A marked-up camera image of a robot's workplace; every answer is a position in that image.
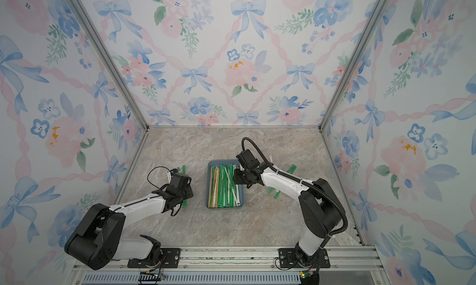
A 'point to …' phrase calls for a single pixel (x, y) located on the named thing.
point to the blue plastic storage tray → (211, 164)
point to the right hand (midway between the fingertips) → (237, 177)
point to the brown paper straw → (214, 187)
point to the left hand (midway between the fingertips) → (189, 188)
